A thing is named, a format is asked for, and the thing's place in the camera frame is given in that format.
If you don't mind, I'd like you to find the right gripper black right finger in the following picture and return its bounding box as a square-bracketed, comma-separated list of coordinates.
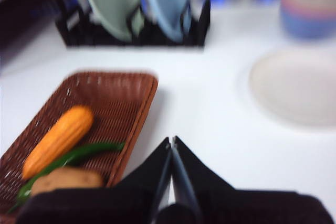
[172, 135, 328, 224]

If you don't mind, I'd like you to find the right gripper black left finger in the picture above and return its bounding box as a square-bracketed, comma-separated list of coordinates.
[15, 136, 172, 224]

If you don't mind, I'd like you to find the tan potato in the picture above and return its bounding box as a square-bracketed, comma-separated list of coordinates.
[29, 167, 104, 196]

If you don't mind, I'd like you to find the green cucumber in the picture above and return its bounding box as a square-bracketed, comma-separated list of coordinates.
[6, 142, 127, 215]

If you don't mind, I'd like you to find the orange corn cob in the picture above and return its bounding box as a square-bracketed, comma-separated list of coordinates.
[21, 105, 95, 180]

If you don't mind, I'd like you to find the brown wicker basket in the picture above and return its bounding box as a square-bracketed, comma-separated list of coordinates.
[0, 71, 160, 224]

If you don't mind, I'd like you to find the white flat plate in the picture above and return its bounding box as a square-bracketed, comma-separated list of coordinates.
[248, 50, 336, 128]

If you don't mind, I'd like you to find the black dish rack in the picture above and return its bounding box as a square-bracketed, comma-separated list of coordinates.
[55, 0, 212, 48]

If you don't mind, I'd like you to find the blue bowl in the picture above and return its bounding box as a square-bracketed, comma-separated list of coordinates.
[279, 8, 336, 40]

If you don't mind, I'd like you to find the pale green plate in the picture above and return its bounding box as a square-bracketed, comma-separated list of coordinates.
[84, 0, 141, 42]

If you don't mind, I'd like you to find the pink bowl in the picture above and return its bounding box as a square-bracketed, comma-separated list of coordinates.
[280, 0, 336, 18]

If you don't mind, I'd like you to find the light blue plate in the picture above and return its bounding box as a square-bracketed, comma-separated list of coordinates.
[143, 0, 193, 42]

